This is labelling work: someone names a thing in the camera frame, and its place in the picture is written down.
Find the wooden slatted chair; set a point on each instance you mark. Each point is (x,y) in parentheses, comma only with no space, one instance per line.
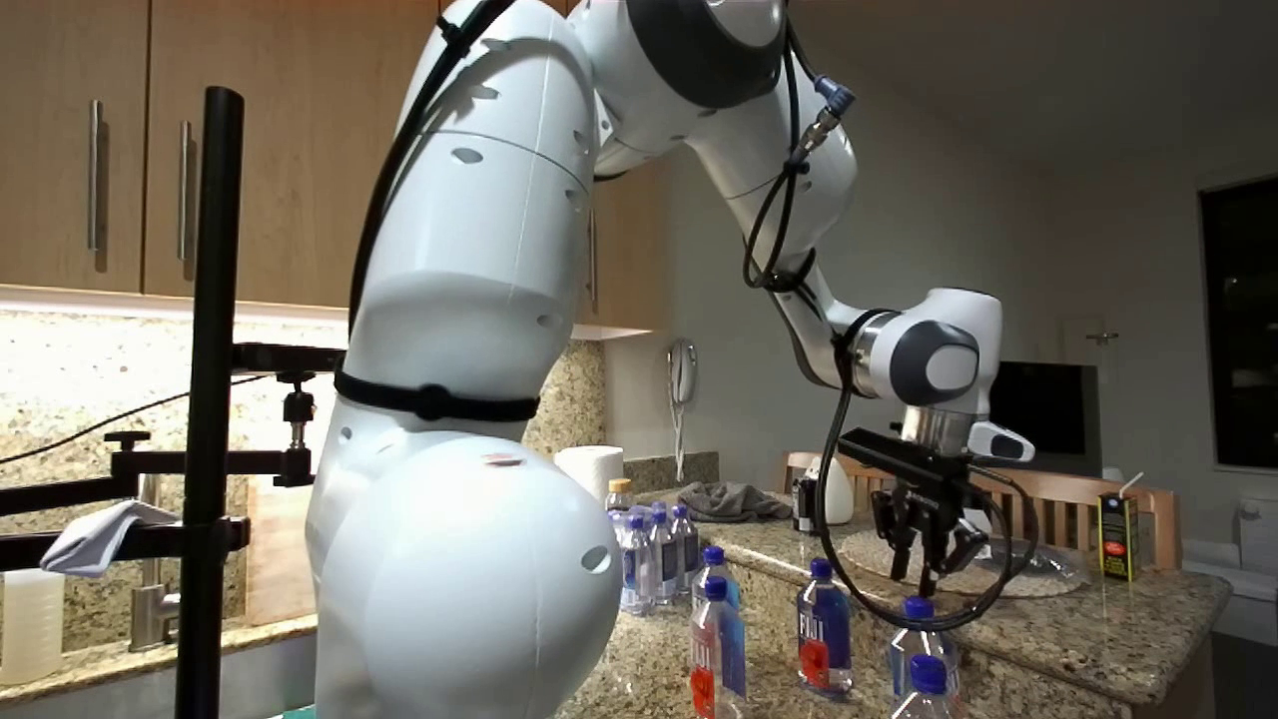
(803,460)
(1080,483)

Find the white crumpled cloth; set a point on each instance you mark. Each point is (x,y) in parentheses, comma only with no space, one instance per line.
(103,542)

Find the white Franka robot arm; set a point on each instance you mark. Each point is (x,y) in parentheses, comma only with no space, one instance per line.
(453,264)

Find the small metal cup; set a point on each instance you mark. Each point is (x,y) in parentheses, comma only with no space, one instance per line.
(147,622)

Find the round woven placemat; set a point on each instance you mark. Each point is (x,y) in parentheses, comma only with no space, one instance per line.
(863,561)

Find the juice carton with straw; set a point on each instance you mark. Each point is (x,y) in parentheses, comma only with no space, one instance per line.
(1115,542)

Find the black stand bracket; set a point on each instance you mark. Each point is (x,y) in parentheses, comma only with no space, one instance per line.
(280,363)

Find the white pillar candle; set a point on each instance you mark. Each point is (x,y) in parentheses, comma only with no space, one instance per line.
(28,626)

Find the clear plastic bag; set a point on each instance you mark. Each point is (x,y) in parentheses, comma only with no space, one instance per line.
(1045,561)

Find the dark window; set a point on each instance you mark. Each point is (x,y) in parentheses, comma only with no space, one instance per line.
(1242,320)

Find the grey crumpled cloth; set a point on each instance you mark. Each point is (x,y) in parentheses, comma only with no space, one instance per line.
(733,504)

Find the wooden cabinet door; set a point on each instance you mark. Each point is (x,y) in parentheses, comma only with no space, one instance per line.
(44,135)
(265,135)
(631,252)

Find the red-blue label water bottle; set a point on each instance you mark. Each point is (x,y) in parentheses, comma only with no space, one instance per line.
(826,642)
(715,665)

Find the small wall-mounted fixture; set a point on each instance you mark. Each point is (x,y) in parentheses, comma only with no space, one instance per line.
(1099,337)

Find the small blue-capped water bottle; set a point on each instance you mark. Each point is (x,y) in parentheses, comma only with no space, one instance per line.
(685,554)
(642,564)
(661,561)

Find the black television screen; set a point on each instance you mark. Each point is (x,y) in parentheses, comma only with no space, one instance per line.
(1060,415)

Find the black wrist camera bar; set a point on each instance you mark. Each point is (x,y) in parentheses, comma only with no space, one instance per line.
(904,460)

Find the small white appliance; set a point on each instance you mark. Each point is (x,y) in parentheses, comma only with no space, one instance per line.
(1260,534)

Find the dark labelled can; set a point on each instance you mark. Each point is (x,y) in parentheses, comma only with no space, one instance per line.
(803,514)

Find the white cat-shaped jar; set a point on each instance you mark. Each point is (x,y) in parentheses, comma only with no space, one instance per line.
(839,504)

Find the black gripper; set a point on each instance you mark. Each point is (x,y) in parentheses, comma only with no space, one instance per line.
(932,504)

